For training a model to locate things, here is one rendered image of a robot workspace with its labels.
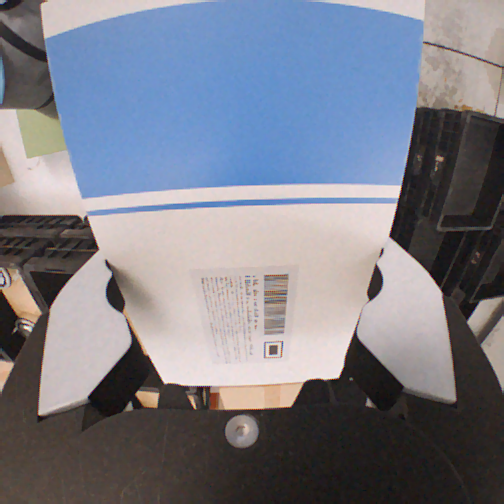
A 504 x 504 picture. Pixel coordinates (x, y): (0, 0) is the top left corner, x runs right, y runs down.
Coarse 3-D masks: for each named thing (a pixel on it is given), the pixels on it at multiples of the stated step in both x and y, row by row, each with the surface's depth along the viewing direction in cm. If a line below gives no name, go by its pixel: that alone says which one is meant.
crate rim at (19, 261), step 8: (0, 256) 34; (8, 256) 35; (16, 256) 35; (0, 264) 33; (8, 264) 33; (16, 264) 33; (24, 264) 35; (24, 280) 35; (32, 288) 36; (32, 296) 37; (40, 304) 38; (0, 344) 48
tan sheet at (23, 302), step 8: (16, 280) 48; (8, 288) 49; (16, 288) 49; (24, 288) 49; (8, 296) 51; (16, 296) 51; (24, 296) 51; (16, 304) 52; (24, 304) 52; (32, 304) 52; (16, 312) 54; (24, 312) 54; (32, 312) 54; (40, 312) 54
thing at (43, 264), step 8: (32, 264) 33; (40, 264) 34; (48, 264) 34; (56, 264) 34; (64, 264) 34; (72, 264) 35; (80, 264) 35; (24, 272) 34; (56, 272) 34; (64, 272) 34; (72, 272) 34; (32, 280) 35; (40, 296) 37; (48, 304) 39; (192, 392) 55
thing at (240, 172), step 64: (64, 0) 4; (128, 0) 5; (192, 0) 5; (256, 0) 5; (320, 0) 5; (384, 0) 5; (64, 64) 5; (128, 64) 6; (192, 64) 6; (256, 64) 6; (320, 64) 6; (384, 64) 6; (64, 128) 6; (128, 128) 7; (192, 128) 7; (256, 128) 7; (320, 128) 7; (384, 128) 7; (128, 192) 8; (192, 192) 8; (256, 192) 8; (320, 192) 8; (384, 192) 8; (128, 256) 9; (192, 256) 9; (256, 256) 9; (320, 256) 9; (192, 320) 11; (256, 320) 11; (320, 320) 11; (192, 384) 15; (256, 384) 15
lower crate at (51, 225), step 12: (12, 216) 50; (24, 216) 51; (36, 216) 51; (48, 216) 51; (60, 216) 51; (72, 216) 52; (0, 228) 43; (12, 228) 46; (24, 228) 46; (36, 228) 45; (48, 228) 46; (60, 228) 47; (72, 228) 50
